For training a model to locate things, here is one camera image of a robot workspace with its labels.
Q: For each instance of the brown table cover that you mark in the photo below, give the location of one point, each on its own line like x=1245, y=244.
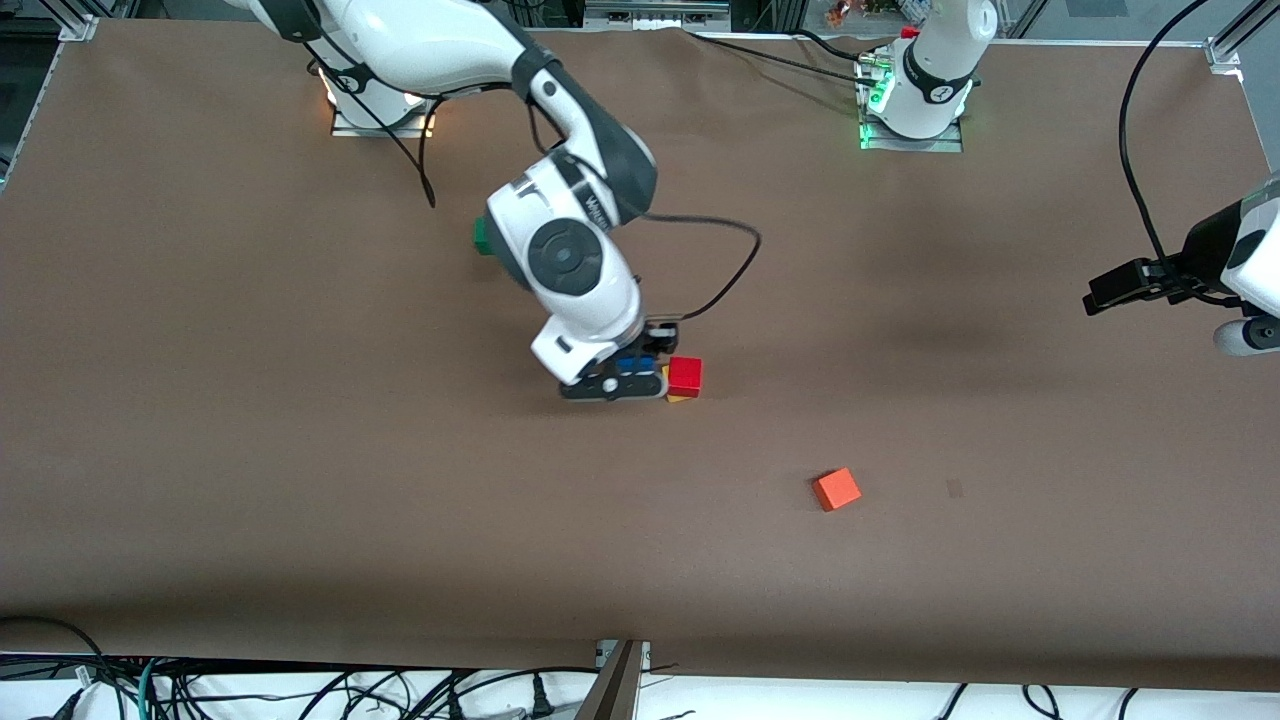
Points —
x=300, y=450

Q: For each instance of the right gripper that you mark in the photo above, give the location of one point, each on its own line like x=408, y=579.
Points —
x=661, y=334

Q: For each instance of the blue cube block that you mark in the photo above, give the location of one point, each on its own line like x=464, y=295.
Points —
x=633, y=364

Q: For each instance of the yellow cube block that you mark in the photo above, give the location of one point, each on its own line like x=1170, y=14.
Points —
x=678, y=399

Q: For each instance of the grey equipment box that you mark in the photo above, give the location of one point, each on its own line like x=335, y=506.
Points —
x=655, y=12

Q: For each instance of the aluminium frame profile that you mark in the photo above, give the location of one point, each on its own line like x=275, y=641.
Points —
x=1225, y=54
x=78, y=20

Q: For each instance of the aluminium frame post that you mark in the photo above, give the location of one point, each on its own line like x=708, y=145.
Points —
x=620, y=690

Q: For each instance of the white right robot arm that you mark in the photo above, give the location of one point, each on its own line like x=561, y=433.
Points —
x=440, y=45

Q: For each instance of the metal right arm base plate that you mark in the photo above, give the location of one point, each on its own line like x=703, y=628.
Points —
x=380, y=128

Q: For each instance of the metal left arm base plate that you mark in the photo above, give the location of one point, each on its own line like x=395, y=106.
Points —
x=915, y=146

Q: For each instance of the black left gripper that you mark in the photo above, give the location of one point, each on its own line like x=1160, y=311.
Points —
x=1196, y=256

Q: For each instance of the orange cube block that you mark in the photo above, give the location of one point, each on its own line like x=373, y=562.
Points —
x=836, y=490

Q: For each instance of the green cube block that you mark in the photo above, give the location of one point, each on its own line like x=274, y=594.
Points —
x=482, y=238

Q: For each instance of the red cube block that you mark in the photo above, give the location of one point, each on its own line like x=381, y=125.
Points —
x=685, y=376

